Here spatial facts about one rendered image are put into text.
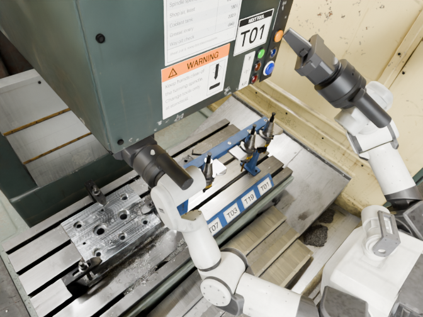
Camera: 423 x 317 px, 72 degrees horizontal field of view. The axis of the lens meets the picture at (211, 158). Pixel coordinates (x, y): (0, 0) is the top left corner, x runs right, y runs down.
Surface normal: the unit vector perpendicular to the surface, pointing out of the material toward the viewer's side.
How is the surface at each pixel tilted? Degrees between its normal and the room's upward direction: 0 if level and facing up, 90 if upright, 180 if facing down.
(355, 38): 90
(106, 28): 90
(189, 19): 90
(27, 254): 0
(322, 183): 24
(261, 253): 8
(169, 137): 0
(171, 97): 90
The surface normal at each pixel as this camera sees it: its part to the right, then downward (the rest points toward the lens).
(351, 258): -0.18, -0.83
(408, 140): -0.73, 0.47
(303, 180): -0.21, -0.39
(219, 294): -0.44, 0.42
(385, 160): -0.49, -0.04
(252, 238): 0.19, -0.70
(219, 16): 0.68, 0.60
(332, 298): 0.09, -0.94
